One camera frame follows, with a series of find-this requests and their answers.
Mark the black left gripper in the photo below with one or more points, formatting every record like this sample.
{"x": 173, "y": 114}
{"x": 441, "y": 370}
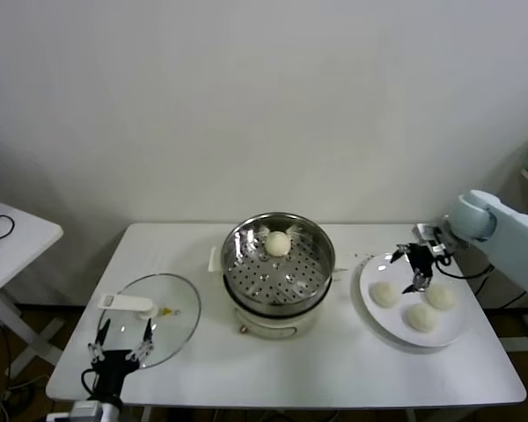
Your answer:
{"x": 112, "y": 365}

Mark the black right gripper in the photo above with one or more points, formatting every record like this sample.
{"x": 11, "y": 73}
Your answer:
{"x": 420, "y": 259}

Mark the white steamed baozi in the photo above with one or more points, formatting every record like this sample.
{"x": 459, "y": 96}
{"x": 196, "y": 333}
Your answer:
{"x": 383, "y": 293}
{"x": 276, "y": 243}
{"x": 421, "y": 317}
{"x": 442, "y": 297}

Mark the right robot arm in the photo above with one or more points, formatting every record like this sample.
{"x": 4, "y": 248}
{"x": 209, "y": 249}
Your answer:
{"x": 501, "y": 228}

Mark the stainless steel steamer basket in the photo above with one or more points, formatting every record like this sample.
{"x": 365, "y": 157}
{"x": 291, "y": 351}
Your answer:
{"x": 246, "y": 264}

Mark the brown crumb scatter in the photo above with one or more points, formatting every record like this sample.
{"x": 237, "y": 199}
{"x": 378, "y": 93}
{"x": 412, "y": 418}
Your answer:
{"x": 363, "y": 255}

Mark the white oval plate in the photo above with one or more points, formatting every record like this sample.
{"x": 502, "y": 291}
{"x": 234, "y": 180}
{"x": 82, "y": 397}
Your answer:
{"x": 391, "y": 327}

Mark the white side table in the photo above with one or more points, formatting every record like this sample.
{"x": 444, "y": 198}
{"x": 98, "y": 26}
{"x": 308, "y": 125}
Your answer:
{"x": 22, "y": 246}

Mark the cream electric cooker pot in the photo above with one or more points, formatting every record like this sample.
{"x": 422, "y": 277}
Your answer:
{"x": 268, "y": 327}

